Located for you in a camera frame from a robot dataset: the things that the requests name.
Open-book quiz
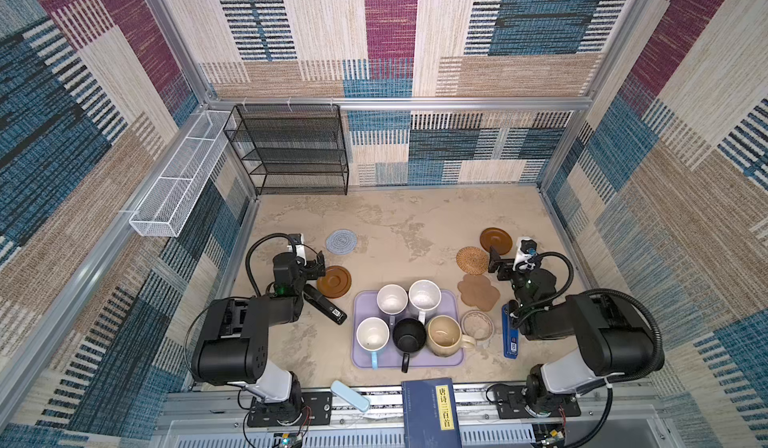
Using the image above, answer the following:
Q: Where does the beige ceramic mug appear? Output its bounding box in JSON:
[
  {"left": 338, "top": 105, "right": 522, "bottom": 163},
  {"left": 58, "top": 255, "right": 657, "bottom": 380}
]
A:
[{"left": 426, "top": 315, "right": 477, "bottom": 357}]

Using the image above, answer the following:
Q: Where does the white mug blue handle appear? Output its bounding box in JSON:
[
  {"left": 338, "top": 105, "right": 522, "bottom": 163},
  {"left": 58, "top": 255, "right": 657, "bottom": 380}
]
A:
[{"left": 356, "top": 317, "right": 390, "bottom": 370}]

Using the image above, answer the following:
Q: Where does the brown flower-shaped coaster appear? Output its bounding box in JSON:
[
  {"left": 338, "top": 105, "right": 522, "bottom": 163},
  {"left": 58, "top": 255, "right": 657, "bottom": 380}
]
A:
[{"left": 457, "top": 274, "right": 500, "bottom": 312}]

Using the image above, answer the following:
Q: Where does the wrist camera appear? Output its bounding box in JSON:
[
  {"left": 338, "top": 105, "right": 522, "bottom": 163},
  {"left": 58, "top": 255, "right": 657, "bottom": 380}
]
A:
[
  {"left": 289, "top": 233, "right": 307, "bottom": 265},
  {"left": 514, "top": 237, "right": 538, "bottom": 272}
]

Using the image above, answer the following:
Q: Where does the dark blue book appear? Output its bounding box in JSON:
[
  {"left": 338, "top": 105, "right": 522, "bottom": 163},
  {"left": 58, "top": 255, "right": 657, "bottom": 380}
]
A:
[{"left": 401, "top": 378, "right": 462, "bottom": 448}]

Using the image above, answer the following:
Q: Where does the black mug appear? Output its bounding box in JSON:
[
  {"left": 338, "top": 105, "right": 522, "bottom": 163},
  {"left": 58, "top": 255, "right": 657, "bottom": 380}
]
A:
[{"left": 392, "top": 318, "right": 427, "bottom": 373}]

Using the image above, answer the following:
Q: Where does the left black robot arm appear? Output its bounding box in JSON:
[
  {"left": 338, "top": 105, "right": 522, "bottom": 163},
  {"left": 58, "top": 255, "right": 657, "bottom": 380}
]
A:
[{"left": 189, "top": 233, "right": 325, "bottom": 426}]

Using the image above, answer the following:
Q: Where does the dark brown round coaster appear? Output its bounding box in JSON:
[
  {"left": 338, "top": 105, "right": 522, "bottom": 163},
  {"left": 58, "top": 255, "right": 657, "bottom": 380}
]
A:
[{"left": 479, "top": 227, "right": 513, "bottom": 255}]

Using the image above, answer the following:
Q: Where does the woven rattan round coaster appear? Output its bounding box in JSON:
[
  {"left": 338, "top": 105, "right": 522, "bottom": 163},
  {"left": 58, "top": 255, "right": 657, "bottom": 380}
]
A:
[{"left": 456, "top": 246, "right": 489, "bottom": 275}]

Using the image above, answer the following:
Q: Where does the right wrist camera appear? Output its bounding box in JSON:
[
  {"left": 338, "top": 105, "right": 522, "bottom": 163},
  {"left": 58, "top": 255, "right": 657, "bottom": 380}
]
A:
[{"left": 514, "top": 237, "right": 538, "bottom": 272}]

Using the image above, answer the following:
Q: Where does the black remote control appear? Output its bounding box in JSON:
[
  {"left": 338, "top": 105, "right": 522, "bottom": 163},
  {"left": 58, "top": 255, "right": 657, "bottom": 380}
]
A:
[{"left": 303, "top": 284, "right": 347, "bottom": 325}]

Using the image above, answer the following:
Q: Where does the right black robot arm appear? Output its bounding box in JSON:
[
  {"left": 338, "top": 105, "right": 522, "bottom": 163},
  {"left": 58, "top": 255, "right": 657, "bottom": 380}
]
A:
[{"left": 488, "top": 239, "right": 664, "bottom": 418}]

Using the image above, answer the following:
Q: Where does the purple serving tray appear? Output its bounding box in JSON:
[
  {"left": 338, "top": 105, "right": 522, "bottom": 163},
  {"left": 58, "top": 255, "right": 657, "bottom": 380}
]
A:
[{"left": 352, "top": 291, "right": 464, "bottom": 373}]

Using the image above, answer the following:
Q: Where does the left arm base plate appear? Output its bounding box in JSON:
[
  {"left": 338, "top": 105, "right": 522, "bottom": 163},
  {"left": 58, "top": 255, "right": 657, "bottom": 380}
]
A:
[{"left": 245, "top": 391, "right": 332, "bottom": 428}]

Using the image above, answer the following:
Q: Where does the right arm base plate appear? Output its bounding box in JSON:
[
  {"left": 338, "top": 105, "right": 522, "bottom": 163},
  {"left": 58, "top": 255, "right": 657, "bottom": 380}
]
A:
[{"left": 486, "top": 383, "right": 582, "bottom": 419}]

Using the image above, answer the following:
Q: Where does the grey-blue woven round coaster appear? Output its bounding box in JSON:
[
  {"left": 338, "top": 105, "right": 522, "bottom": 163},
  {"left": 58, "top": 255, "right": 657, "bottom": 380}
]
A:
[{"left": 325, "top": 229, "right": 358, "bottom": 255}]

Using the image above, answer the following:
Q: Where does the white ceramic mug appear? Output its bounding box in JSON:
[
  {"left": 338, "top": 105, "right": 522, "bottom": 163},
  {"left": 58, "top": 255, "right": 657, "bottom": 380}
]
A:
[{"left": 408, "top": 280, "right": 442, "bottom": 325}]

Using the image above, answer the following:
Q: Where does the white mug purple outside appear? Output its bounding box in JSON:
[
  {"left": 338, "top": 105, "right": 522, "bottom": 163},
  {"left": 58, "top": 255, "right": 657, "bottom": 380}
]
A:
[{"left": 376, "top": 284, "right": 409, "bottom": 328}]

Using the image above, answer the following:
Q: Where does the brown wooden round coaster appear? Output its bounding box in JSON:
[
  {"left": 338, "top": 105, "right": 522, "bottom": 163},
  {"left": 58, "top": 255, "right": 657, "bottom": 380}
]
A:
[{"left": 316, "top": 265, "right": 352, "bottom": 299}]

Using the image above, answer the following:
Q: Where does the black wire shelf rack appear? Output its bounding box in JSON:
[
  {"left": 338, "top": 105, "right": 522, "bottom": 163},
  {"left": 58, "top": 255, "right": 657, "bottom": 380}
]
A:
[{"left": 224, "top": 104, "right": 350, "bottom": 196}]

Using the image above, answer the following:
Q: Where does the white wire mesh basket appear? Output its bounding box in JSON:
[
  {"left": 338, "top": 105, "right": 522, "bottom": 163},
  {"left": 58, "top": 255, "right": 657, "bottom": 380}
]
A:
[{"left": 130, "top": 111, "right": 229, "bottom": 238}]

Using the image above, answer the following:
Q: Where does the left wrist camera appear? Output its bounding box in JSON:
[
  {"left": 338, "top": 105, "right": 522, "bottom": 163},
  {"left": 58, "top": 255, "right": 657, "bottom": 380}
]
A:
[{"left": 289, "top": 233, "right": 307, "bottom": 265}]

